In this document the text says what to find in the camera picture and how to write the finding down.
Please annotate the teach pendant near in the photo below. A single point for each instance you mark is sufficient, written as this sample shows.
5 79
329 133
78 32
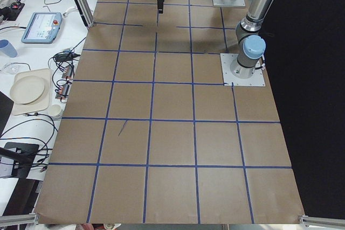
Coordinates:
42 28

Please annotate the white paper cup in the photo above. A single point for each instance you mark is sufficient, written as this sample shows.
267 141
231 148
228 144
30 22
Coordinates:
55 111

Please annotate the beige tray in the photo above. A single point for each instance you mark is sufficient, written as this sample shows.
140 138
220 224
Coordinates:
42 102

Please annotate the blue plastic cup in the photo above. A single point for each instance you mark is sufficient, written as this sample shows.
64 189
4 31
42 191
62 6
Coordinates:
7 48

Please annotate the beige round plate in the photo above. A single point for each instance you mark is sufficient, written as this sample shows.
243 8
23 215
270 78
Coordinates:
27 89

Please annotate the black camera stand base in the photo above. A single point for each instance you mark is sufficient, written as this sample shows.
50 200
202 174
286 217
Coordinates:
17 159

